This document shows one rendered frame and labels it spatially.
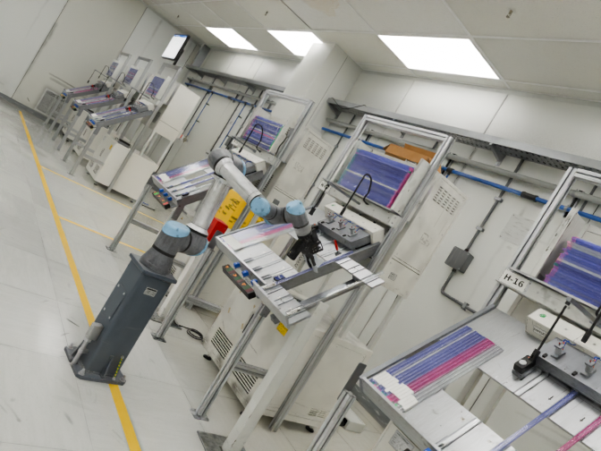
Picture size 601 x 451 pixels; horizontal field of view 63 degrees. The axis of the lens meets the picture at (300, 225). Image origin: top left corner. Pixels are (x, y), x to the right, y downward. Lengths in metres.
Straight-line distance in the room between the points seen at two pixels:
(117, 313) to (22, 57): 8.70
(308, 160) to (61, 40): 7.45
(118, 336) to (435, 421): 1.41
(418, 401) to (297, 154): 2.59
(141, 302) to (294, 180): 2.05
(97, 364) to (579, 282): 2.04
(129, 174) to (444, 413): 5.79
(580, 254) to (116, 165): 5.80
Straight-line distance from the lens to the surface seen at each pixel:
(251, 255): 2.75
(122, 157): 6.90
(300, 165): 4.03
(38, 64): 10.75
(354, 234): 2.72
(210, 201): 2.40
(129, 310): 2.36
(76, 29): 10.79
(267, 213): 2.08
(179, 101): 6.96
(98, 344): 2.43
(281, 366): 2.28
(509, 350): 2.07
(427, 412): 1.81
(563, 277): 2.15
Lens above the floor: 1.14
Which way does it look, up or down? 2 degrees down
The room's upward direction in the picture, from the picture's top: 31 degrees clockwise
